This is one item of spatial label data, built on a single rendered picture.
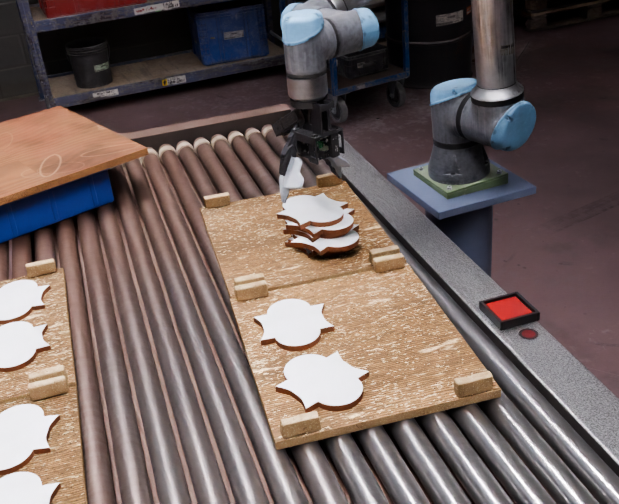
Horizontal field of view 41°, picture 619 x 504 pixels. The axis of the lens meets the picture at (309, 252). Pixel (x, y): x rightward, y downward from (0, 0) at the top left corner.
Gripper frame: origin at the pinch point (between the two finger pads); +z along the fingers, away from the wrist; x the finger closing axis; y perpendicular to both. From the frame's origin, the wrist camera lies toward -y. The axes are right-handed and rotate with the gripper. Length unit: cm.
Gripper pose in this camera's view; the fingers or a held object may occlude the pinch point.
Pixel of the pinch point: (310, 190)
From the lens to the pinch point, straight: 164.8
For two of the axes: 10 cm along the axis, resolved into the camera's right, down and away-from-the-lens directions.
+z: 0.8, 8.7, 4.8
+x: 7.5, -3.7, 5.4
